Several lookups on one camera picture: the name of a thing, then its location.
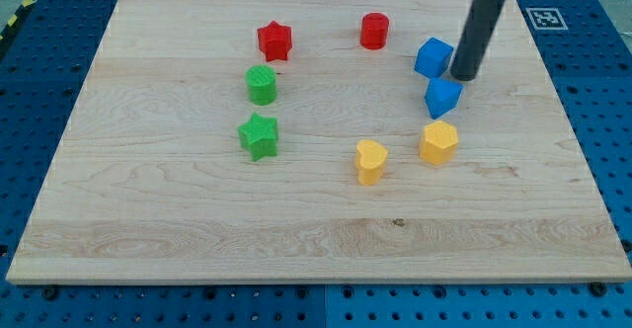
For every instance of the light wooden board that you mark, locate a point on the light wooden board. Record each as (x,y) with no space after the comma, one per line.
(149,184)

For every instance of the green star block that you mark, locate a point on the green star block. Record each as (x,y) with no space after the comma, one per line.
(259,136)

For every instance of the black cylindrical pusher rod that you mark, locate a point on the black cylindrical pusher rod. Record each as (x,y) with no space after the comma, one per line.
(480,24)

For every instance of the red star block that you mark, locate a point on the red star block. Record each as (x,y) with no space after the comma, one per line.
(275,41)

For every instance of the blue cube block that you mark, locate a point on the blue cube block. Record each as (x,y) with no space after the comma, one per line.
(433,58)

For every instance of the yellow hexagon block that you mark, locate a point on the yellow hexagon block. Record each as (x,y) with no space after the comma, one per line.
(438,143)

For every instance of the yellow heart block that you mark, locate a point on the yellow heart block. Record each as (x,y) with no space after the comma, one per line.
(370,161)

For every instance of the red cylinder block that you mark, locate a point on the red cylinder block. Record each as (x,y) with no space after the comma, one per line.
(374,31)

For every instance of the blue triangular block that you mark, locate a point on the blue triangular block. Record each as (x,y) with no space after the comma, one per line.
(442,96)

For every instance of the green cylinder block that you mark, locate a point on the green cylinder block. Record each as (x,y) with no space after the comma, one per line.
(261,84)

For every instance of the white fiducial marker tag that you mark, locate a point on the white fiducial marker tag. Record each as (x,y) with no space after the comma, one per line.
(546,19)

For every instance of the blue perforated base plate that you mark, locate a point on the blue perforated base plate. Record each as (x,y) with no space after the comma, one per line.
(41,76)

